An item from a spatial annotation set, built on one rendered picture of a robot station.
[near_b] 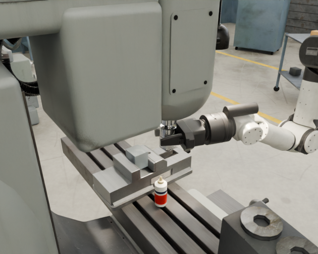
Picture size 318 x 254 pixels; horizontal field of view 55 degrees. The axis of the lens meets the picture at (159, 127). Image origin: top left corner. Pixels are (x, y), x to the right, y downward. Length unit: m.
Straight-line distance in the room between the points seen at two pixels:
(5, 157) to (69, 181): 2.31
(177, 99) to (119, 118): 0.16
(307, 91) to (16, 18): 0.87
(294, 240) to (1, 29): 0.64
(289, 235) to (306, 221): 1.82
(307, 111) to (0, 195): 0.90
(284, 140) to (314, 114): 0.13
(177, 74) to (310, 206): 2.18
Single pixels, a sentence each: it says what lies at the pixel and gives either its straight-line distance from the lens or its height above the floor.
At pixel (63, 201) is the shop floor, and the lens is 2.59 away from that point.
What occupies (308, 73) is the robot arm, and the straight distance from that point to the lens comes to 1.08.
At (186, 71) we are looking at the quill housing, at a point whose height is 1.45.
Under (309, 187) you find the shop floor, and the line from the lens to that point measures 2.90.
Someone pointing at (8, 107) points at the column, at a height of 1.49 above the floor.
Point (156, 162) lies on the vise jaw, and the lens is 1.03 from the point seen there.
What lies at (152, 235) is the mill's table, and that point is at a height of 0.96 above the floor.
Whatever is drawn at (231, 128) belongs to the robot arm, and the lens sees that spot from 0.86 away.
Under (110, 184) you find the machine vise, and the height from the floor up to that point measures 1.03.
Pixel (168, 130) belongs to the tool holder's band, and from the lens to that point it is 0.80.
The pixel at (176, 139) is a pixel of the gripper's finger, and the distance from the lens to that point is 0.81.
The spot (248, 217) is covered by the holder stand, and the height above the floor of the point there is 1.16.
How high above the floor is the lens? 1.65
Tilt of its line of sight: 28 degrees down
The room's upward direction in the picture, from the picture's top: straight up
